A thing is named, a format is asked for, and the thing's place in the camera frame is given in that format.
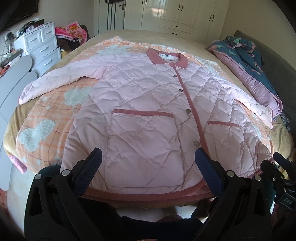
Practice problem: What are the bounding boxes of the bed with beige sheet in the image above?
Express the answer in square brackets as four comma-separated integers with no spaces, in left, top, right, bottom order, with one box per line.
[4,30,293,208]

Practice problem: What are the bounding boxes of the white bedroom door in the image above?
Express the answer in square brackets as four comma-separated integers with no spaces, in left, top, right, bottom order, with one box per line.
[94,0,126,36]

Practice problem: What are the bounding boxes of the orange plaid cloud blanket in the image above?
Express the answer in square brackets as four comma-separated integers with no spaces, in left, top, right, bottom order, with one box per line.
[16,45,272,161]

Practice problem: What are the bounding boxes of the blue floral pink quilt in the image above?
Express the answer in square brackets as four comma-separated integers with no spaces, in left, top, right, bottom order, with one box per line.
[206,36,283,120]

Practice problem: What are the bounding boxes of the pink quilted jacket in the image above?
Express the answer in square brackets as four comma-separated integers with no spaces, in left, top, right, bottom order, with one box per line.
[20,48,271,199]

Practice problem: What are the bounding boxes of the grey upholstered headboard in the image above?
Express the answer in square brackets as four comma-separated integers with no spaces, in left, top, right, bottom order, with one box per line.
[234,30,295,139]

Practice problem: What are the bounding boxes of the grey rounded chair backs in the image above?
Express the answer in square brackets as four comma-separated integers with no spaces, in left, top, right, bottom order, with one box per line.
[1,55,37,191]

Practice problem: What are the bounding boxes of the white glossy wardrobe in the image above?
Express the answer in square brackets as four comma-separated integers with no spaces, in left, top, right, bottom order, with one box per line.
[123,0,230,45]

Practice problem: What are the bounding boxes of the pink cartoon blanket pile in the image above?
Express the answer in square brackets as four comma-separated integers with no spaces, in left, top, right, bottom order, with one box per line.
[55,22,88,44]

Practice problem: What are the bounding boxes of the white plastic drawer cabinet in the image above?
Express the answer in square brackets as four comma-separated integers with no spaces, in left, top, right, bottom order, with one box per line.
[14,22,62,77]

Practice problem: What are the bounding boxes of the black wall television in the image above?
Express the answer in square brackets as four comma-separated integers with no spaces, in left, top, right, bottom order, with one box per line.
[0,0,39,32]

